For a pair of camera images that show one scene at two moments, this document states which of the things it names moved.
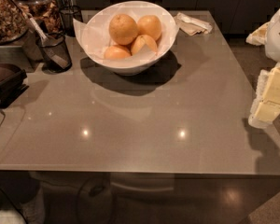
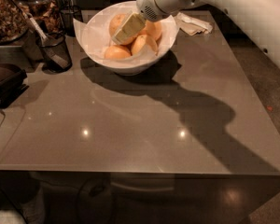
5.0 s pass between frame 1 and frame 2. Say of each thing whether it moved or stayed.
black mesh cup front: stayed
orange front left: stayed
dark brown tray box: stayed
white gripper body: moved
